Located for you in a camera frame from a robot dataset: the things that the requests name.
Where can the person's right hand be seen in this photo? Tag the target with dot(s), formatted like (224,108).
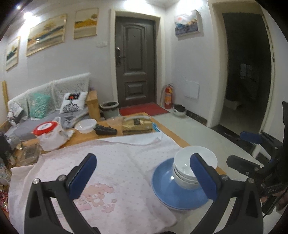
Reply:
(279,202)

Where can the blue plate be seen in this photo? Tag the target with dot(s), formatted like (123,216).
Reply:
(171,194)

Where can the red lid container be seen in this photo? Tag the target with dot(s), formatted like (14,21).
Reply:
(45,128)

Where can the steel bowl on floor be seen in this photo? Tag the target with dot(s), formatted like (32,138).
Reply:
(179,110)

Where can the clear plastic lid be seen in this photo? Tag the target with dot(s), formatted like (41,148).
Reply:
(115,121)

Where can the teal pillow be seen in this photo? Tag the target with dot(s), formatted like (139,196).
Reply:
(39,105)

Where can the red door mat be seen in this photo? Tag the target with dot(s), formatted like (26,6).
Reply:
(152,109)

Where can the large landscape painting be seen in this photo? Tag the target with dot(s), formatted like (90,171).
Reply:
(47,33)

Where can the dark entrance door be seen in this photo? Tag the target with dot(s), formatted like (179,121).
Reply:
(135,59)

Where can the gold paper bag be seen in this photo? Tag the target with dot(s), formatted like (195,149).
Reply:
(136,125)

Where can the cream bowl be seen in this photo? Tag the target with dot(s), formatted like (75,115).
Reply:
(184,184)

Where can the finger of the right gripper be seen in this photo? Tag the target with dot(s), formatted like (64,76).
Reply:
(244,166)
(262,138)

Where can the black folded bag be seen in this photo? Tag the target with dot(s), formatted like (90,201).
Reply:
(105,131)

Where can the wooden sofa armrest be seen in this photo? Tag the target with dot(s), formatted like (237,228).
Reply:
(93,105)

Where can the left landscape painting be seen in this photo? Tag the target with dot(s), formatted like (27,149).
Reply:
(12,53)

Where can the wall picture right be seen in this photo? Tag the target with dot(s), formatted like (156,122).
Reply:
(188,25)

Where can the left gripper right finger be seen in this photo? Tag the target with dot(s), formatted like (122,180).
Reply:
(246,214)

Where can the sofa with lace cover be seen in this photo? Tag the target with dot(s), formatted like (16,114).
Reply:
(56,90)

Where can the black white pillow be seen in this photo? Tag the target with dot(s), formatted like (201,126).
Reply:
(16,113)

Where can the white wall panel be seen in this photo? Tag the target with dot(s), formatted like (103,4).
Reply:
(191,89)

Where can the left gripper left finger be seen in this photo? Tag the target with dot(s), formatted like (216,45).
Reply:
(40,215)

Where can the small landscape painting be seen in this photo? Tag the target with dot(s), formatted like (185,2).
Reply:
(86,21)

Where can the white plastic container bowl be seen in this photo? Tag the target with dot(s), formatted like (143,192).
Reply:
(86,126)

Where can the grey trash bin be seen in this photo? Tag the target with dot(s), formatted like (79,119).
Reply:
(110,109)

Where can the pink dotted cloth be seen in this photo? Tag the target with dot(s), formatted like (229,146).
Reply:
(118,197)

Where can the white plastic bag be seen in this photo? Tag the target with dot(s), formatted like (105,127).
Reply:
(56,138)

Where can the red fire extinguisher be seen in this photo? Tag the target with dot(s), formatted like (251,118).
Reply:
(166,96)

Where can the tree print pillow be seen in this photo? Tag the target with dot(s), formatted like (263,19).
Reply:
(73,102)

